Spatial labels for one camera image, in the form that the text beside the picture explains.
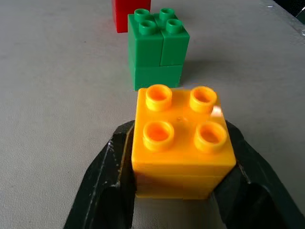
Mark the red building cube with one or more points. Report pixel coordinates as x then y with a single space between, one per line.
126 14

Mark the yellow studded building cube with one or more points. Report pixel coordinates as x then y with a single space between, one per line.
183 143

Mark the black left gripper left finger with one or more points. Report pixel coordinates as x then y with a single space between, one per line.
102 190

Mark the green studded building cube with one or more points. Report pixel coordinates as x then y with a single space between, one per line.
157 47

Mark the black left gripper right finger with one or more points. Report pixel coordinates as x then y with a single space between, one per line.
257 195

